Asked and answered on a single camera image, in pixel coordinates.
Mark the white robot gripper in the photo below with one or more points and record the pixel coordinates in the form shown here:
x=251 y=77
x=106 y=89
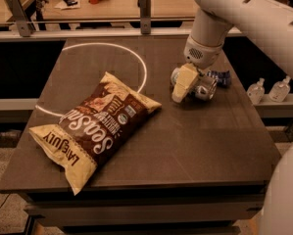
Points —
x=200 y=57

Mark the silver 7up soda can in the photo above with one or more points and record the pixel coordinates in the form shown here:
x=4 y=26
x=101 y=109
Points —
x=205 y=88

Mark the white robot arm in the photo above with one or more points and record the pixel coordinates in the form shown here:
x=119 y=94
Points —
x=269 y=25

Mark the dark blue snack wrapper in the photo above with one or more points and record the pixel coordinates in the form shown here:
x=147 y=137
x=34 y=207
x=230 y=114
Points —
x=223 y=78

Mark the white circle tape marking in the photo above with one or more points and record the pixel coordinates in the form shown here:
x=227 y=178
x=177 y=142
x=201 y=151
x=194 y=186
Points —
x=138 y=57

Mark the clear sanitizer bottle left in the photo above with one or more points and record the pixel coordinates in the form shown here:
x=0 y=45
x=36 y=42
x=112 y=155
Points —
x=256 y=91

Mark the clear sanitizer bottle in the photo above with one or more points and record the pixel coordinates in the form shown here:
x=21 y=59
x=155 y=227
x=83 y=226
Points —
x=256 y=91
x=280 y=90

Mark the brown Late July chips bag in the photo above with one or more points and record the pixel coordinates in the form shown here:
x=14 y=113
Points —
x=88 y=135

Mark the clear sanitizer bottle right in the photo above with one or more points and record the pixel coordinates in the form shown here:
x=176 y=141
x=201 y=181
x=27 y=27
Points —
x=280 y=90

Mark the metal rail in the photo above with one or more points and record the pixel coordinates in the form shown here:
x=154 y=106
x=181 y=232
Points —
x=11 y=36

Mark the middle metal bracket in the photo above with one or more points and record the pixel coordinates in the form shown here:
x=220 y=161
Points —
x=145 y=16

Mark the metal bracket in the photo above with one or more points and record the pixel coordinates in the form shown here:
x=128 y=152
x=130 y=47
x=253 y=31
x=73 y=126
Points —
x=145 y=16
x=24 y=25

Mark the left metal bracket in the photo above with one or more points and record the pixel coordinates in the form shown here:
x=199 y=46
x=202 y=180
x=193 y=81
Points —
x=24 y=25

